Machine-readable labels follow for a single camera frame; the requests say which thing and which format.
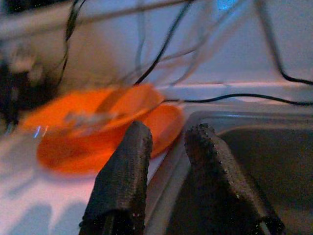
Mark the orange plastic bowl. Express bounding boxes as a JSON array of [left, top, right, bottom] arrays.
[[21, 84, 165, 138]]

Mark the stainless steel sink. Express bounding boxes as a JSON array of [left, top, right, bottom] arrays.
[[144, 110, 313, 235]]

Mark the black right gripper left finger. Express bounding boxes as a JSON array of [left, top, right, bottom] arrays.
[[78, 121, 154, 235]]

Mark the orange plastic plate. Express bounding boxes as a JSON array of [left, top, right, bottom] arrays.
[[36, 102, 185, 176]]

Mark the gold metal utensil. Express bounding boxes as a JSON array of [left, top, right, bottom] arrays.
[[64, 110, 128, 129]]

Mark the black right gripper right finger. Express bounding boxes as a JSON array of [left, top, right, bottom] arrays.
[[168, 123, 287, 235]]

